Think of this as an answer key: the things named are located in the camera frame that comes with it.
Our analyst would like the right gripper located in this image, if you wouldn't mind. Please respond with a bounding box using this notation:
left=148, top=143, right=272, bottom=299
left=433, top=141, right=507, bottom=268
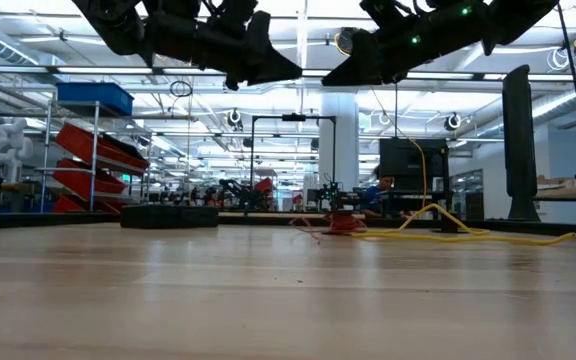
left=320, top=19, right=439, bottom=88

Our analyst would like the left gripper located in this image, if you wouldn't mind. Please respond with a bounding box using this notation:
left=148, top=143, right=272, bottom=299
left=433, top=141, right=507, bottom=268
left=187, top=10, right=304, bottom=92

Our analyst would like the thin red cord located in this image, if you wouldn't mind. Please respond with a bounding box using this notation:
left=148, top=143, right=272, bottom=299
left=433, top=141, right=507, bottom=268
left=287, top=210, right=369, bottom=245

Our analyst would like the white building pillar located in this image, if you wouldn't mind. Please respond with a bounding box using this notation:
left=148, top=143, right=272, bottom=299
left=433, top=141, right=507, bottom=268
left=318, top=92, right=360, bottom=211

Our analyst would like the person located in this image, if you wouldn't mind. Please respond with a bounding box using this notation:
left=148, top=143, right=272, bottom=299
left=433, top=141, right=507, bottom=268
left=360, top=167, right=400, bottom=217

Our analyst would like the blue storage bin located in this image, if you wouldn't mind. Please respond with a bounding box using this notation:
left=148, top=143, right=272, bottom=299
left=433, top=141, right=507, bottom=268
left=56, top=82, right=135, bottom=117

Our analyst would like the black fabric pouch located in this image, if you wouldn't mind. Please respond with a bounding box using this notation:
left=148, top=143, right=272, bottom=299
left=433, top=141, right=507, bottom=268
left=120, top=204, right=219, bottom=230

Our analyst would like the red tilted storage bin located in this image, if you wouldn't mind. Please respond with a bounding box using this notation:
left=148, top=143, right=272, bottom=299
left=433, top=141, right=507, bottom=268
left=51, top=158, right=128, bottom=201
left=50, top=193, right=125, bottom=215
left=55, top=122, right=151, bottom=176

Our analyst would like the metal shelf rack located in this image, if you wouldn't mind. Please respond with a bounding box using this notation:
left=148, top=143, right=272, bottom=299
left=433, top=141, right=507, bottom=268
left=35, top=97, right=155, bottom=214

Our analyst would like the wooden workbench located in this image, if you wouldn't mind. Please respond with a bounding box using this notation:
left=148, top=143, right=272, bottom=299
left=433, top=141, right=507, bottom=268
left=532, top=167, right=576, bottom=225

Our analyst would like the black gantry frame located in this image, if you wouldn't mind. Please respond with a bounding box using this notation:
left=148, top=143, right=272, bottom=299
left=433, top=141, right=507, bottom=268
left=250, top=113, right=338, bottom=202

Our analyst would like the yellow hanging cable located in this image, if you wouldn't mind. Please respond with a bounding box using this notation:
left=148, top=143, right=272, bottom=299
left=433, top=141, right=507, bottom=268
left=406, top=137, right=429, bottom=209

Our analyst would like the thin yellow cord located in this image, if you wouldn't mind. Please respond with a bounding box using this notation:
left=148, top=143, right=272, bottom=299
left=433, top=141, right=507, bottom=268
left=351, top=202, right=576, bottom=247

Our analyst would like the black aluminium table frame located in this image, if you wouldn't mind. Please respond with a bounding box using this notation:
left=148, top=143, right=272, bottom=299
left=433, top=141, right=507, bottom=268
left=0, top=210, right=576, bottom=241

